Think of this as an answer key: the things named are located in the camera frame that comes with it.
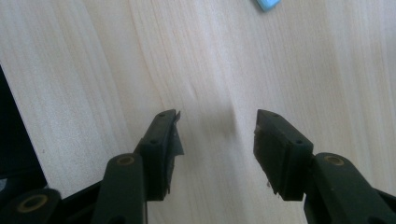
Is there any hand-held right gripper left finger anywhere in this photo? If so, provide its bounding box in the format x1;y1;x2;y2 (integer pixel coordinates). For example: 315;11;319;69
91;108;185;224

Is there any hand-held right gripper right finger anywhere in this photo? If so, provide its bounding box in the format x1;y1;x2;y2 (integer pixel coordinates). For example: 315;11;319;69
252;108;396;224

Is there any light blue object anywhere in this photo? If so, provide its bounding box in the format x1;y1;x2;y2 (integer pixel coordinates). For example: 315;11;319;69
255;0;282;13

